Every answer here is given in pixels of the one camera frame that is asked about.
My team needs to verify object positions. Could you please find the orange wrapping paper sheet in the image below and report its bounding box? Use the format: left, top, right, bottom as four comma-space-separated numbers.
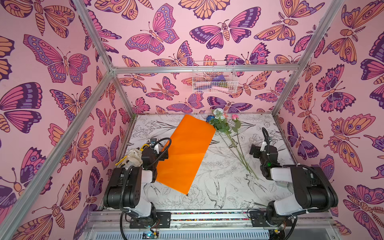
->
157, 115, 216, 195

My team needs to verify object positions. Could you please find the pink fake rose stem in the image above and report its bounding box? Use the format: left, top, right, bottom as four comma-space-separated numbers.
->
230, 114, 259, 180

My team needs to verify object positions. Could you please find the white fake flower stem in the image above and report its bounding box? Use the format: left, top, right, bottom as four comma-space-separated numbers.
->
210, 108, 240, 162

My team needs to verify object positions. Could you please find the blue fake flower stem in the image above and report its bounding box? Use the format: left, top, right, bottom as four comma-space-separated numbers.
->
206, 115, 215, 125

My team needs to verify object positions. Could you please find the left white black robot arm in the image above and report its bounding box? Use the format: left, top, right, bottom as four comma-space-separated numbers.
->
103, 138, 172, 228

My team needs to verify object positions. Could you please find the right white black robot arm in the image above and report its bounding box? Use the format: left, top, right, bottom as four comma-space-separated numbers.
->
250, 142, 339, 226

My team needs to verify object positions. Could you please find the yellow tape measure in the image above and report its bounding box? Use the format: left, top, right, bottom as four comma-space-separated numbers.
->
140, 144, 150, 152

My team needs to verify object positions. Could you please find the white ribbon bundle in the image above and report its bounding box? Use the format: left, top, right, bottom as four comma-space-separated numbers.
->
121, 149, 143, 167

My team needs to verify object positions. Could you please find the green circuit board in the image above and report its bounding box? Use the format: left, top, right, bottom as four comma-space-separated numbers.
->
142, 232, 159, 240

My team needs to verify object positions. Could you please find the yellow handled tool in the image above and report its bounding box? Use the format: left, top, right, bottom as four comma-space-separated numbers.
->
115, 156, 128, 167

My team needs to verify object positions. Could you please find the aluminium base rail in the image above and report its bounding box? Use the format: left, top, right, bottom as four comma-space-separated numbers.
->
82, 209, 342, 240

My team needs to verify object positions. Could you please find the white wire wall basket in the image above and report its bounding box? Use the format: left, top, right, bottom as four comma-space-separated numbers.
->
191, 61, 239, 95

